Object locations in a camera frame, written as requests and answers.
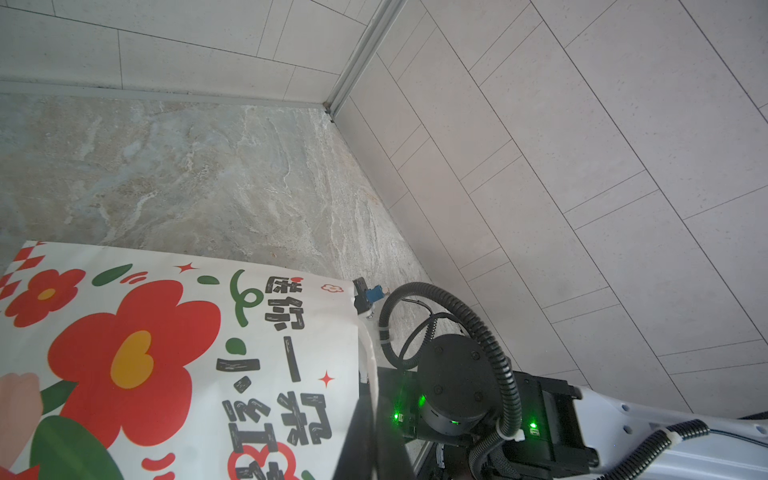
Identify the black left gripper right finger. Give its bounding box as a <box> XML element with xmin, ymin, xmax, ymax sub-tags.
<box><xmin>375</xmin><ymin>397</ymin><xmax>416</xmax><ymax>480</ymax></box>

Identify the white floral paper bag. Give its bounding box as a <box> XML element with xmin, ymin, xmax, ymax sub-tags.
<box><xmin>1</xmin><ymin>241</ymin><xmax>378</xmax><ymax>479</ymax></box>

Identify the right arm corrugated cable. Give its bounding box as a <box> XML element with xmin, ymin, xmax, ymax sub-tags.
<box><xmin>377</xmin><ymin>281</ymin><xmax>712</xmax><ymax>480</ymax></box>

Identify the aluminium right corner post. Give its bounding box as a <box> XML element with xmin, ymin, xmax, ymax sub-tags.
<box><xmin>323</xmin><ymin>0</ymin><xmax>407</xmax><ymax>122</ymax></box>

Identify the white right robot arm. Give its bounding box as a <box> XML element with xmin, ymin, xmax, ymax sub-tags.
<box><xmin>369</xmin><ymin>334</ymin><xmax>767</xmax><ymax>479</ymax></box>

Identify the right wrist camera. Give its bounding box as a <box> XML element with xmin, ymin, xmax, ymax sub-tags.
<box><xmin>353</xmin><ymin>277</ymin><xmax>386</xmax><ymax>315</ymax></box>

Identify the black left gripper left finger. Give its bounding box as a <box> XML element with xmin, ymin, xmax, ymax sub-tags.
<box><xmin>332</xmin><ymin>396</ymin><xmax>375</xmax><ymax>480</ymax></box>

